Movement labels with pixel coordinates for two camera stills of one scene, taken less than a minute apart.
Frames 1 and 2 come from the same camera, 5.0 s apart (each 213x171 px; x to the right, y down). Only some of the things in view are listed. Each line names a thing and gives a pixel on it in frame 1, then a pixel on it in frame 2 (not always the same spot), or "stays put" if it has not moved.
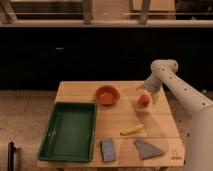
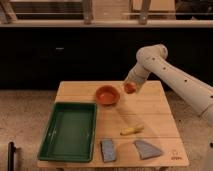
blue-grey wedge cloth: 147,150 stays put
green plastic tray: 70,135 stays put
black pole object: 10,159 stays put
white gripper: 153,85 to 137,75
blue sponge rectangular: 107,150 stays put
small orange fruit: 143,100 to 130,88
